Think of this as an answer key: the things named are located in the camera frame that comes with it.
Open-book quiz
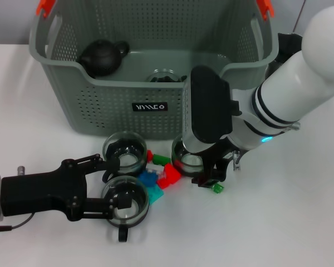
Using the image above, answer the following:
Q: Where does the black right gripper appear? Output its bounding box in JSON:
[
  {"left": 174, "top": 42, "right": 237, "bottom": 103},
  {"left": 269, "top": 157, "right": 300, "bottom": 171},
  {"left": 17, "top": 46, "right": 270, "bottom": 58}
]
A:
[{"left": 191, "top": 136, "right": 237, "bottom": 190}]

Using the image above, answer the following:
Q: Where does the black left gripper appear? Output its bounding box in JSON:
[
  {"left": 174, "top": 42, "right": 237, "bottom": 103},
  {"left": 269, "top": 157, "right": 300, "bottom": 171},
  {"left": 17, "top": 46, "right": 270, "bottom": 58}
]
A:
[{"left": 0, "top": 152, "right": 133, "bottom": 222}]

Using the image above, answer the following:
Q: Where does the glass cup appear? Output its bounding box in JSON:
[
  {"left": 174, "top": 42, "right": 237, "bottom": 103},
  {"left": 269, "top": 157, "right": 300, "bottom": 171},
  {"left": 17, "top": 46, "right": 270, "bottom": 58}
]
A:
[{"left": 146, "top": 68, "right": 188, "bottom": 83}]

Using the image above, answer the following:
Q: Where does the green building block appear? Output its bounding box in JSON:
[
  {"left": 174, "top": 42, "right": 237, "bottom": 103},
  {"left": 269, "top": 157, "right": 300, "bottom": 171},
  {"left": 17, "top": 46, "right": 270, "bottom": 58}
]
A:
[
  {"left": 152, "top": 153, "right": 171, "bottom": 165},
  {"left": 208, "top": 182, "right": 225, "bottom": 195}
]

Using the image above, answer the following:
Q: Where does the large red building block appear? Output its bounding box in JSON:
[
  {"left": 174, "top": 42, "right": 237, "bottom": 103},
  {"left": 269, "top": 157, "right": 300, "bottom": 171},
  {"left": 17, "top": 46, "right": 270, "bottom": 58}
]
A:
[{"left": 156, "top": 163, "right": 182, "bottom": 189}]

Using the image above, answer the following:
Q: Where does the blue building block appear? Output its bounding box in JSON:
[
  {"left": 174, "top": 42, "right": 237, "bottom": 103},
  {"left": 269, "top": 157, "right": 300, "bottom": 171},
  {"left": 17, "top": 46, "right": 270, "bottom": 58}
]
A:
[{"left": 136, "top": 170, "right": 160, "bottom": 187}]

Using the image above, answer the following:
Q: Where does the teal building block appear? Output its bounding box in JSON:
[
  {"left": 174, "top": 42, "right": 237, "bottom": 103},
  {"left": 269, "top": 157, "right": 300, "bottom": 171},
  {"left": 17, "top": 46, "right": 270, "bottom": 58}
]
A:
[{"left": 147, "top": 185, "right": 165, "bottom": 206}]

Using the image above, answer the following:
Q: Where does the grey-green perforated storage basket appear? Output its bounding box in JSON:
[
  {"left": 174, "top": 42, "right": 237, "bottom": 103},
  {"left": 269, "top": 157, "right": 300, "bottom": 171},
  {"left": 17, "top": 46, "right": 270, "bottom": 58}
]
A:
[{"left": 29, "top": 0, "right": 278, "bottom": 139}]

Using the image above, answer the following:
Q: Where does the black ceramic teapot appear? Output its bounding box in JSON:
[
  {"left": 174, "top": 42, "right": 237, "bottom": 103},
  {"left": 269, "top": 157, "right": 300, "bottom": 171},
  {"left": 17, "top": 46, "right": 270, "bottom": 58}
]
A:
[{"left": 77, "top": 39, "right": 131, "bottom": 79}]

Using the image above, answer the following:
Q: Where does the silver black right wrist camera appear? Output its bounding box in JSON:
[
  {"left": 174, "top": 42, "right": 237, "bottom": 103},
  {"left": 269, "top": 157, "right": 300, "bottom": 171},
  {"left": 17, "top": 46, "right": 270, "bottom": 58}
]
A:
[{"left": 181, "top": 65, "right": 242, "bottom": 154}]

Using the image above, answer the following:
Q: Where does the glass pitcher black handle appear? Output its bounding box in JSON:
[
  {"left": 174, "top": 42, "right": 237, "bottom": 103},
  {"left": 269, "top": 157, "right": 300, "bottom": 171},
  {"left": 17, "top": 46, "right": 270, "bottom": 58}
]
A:
[{"left": 264, "top": 32, "right": 306, "bottom": 81}]

